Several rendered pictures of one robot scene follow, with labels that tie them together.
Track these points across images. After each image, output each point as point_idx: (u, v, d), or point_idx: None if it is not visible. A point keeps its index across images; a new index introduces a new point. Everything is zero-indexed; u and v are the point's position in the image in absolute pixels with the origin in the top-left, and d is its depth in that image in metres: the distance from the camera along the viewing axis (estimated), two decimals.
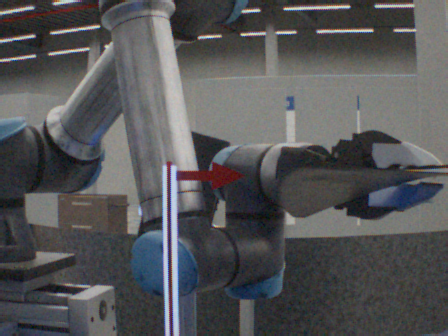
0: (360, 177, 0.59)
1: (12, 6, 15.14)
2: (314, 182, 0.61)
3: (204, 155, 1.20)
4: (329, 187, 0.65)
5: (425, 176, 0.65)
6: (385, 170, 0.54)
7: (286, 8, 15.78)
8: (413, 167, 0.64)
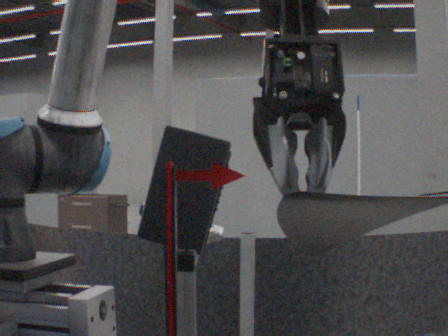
0: (351, 207, 0.62)
1: (12, 6, 15.14)
2: (310, 215, 0.65)
3: (204, 155, 1.20)
4: (330, 221, 0.68)
5: (423, 205, 0.67)
6: (367, 197, 0.58)
7: None
8: None
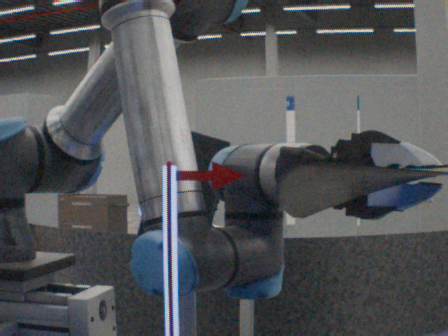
0: None
1: (12, 6, 15.14)
2: None
3: (204, 155, 1.20)
4: None
5: None
6: None
7: (286, 8, 15.78)
8: None
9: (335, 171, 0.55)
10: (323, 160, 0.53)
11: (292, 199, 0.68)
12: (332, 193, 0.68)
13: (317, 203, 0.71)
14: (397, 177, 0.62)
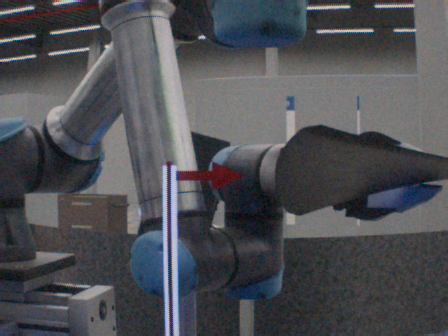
0: None
1: (12, 6, 15.14)
2: None
3: (204, 155, 1.20)
4: None
5: None
6: None
7: None
8: None
9: (336, 144, 0.55)
10: (325, 127, 0.53)
11: (290, 187, 0.68)
12: (331, 185, 0.68)
13: (314, 198, 0.71)
14: (397, 169, 0.62)
